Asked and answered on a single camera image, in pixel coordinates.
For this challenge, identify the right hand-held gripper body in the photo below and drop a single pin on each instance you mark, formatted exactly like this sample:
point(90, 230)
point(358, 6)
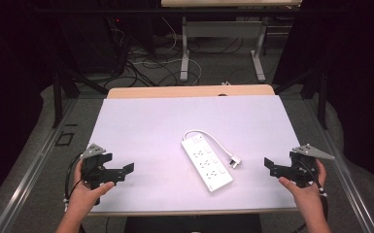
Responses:
point(304, 168)

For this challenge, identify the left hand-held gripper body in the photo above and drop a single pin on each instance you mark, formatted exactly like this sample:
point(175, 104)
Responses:
point(92, 168)

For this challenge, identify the white power plug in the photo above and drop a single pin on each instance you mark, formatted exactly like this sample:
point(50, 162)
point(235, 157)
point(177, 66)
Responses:
point(235, 161)

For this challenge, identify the white power strip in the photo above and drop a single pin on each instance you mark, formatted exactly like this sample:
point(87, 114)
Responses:
point(207, 165)

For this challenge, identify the person's right hand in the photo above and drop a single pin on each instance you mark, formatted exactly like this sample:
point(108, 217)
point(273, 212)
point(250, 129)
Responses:
point(307, 194)

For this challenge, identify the person's left hand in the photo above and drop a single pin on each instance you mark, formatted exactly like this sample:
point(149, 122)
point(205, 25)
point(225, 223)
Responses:
point(84, 195)

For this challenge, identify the white table mat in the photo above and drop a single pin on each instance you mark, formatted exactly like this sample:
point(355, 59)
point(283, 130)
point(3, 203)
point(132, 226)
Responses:
point(162, 129)

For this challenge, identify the black metal stand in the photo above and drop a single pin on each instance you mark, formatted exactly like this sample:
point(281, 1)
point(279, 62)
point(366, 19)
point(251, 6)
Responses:
point(57, 97)
point(322, 97)

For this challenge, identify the person's dark lap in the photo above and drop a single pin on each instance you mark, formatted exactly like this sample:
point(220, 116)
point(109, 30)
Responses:
point(192, 224)

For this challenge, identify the dark curtain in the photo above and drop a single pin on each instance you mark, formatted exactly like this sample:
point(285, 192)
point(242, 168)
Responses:
point(9, 81)
point(362, 81)

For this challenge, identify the black equipment cabinet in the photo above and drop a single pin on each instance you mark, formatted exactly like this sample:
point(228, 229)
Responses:
point(87, 45)

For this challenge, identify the white-legged background desk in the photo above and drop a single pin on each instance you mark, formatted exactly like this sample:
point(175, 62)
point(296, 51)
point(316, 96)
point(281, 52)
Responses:
point(221, 29)

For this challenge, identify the aluminium floor rail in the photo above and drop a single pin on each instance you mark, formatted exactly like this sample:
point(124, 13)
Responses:
point(29, 178)
point(353, 191)

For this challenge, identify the black horizontal frame bar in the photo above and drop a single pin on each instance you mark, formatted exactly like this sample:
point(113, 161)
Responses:
point(175, 11)

